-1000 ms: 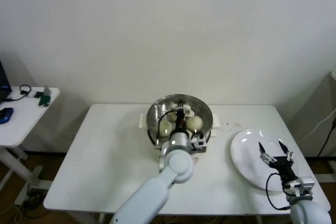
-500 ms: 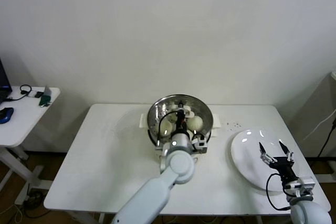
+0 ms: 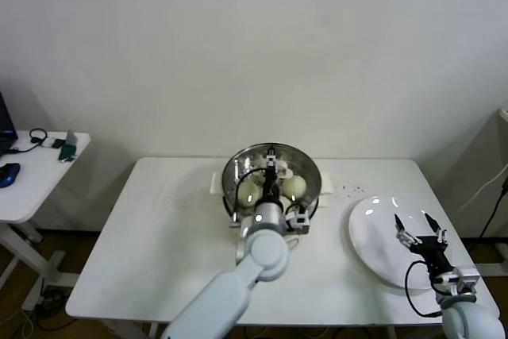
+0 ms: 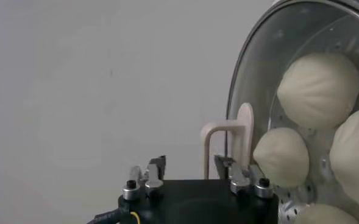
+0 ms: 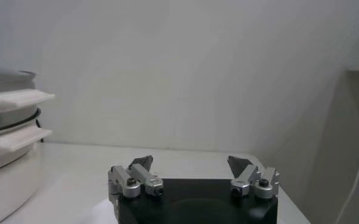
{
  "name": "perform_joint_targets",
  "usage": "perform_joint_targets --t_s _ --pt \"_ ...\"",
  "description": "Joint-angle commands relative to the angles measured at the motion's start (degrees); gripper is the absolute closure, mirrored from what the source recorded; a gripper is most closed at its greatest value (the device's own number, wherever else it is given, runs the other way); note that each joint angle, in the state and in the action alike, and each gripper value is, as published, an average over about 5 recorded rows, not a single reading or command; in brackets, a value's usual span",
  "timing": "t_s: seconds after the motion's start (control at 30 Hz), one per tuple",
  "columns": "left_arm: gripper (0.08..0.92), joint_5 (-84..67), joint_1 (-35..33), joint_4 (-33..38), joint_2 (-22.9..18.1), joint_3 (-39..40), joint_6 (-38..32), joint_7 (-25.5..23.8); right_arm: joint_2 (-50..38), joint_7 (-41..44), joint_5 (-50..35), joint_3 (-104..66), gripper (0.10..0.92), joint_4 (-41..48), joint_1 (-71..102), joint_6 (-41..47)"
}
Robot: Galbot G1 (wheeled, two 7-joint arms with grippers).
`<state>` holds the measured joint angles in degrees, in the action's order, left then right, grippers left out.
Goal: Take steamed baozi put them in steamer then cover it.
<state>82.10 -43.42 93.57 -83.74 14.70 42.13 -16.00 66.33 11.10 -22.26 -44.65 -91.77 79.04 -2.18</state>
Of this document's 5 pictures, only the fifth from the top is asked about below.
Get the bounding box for white steamer pot with lid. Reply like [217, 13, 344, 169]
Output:
[0, 120, 54, 224]

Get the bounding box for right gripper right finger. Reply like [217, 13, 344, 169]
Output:
[227, 155, 280, 200]

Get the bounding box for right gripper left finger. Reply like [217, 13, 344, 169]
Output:
[107, 155, 165, 199]

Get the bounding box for stainless steel steamer basket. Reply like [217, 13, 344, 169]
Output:
[0, 77, 55, 133]

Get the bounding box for white hanging cable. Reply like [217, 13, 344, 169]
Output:
[334, 147, 359, 224]

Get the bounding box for glass pot lid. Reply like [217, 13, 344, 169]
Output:
[0, 67, 37, 83]

